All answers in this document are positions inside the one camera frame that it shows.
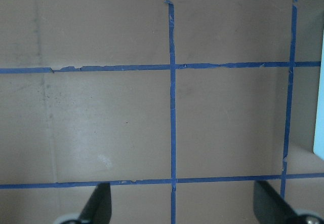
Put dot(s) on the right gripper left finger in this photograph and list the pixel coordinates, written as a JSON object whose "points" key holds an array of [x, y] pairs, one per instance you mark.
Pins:
{"points": [[98, 209]]}

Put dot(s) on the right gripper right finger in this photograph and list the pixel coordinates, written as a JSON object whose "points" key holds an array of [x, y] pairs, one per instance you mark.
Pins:
{"points": [[270, 207]]}

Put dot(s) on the light blue plastic bin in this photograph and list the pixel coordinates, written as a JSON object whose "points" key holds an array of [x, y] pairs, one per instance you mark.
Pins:
{"points": [[318, 134]]}

